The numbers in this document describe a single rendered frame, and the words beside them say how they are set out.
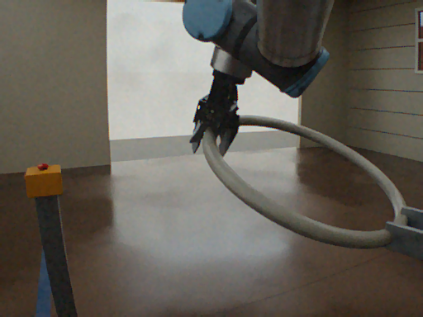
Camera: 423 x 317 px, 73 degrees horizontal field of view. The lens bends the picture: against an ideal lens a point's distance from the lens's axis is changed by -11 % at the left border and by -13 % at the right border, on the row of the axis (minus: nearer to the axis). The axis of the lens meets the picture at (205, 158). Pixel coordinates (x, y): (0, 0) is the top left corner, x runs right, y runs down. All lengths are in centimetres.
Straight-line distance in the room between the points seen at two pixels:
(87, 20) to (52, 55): 89
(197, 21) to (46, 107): 562
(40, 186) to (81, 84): 499
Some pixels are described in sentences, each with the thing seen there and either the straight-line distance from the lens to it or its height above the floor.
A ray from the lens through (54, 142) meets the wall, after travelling 611.
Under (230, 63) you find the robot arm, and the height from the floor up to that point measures 138.
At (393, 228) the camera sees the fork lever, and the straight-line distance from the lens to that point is 62.
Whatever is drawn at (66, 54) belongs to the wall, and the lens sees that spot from 608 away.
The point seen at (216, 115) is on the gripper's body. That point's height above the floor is 128.
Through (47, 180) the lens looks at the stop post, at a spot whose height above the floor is 105.
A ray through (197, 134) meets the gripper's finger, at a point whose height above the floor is 123.
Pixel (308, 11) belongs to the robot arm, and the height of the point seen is 141.
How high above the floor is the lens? 133
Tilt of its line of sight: 12 degrees down
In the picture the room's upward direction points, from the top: straight up
